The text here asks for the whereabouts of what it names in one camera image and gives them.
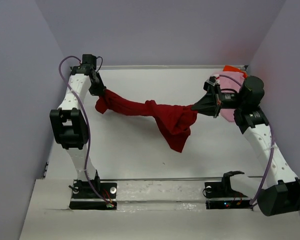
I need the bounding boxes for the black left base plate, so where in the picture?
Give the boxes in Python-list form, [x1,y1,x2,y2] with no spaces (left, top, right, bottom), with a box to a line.
[68,181,118,211]

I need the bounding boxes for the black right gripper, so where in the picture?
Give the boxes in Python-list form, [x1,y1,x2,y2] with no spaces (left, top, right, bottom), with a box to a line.
[190,82,245,119]

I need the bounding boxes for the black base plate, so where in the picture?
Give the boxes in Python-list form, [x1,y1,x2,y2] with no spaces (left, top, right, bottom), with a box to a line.
[68,181,118,211]
[202,181,254,210]

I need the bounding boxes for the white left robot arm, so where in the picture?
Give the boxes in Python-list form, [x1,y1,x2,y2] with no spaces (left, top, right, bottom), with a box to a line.
[49,54,106,199]

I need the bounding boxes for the dark red t shirt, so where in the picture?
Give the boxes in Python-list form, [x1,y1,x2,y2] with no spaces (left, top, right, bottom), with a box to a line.
[95,89,198,153]

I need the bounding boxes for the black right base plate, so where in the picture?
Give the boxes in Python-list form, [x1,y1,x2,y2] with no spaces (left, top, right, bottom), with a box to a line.
[202,181,254,210]

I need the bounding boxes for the orange t shirt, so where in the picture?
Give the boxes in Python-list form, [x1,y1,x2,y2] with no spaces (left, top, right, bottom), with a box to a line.
[223,65,248,78]

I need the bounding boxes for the pink t shirt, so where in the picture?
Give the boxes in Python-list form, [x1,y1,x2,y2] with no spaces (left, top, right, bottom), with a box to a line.
[215,71,247,123]

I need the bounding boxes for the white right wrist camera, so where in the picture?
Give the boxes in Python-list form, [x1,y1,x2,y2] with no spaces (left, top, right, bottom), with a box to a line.
[206,75,219,86]

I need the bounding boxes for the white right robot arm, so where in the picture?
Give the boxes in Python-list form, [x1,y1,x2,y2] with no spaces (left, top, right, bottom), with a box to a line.
[191,74,300,217]

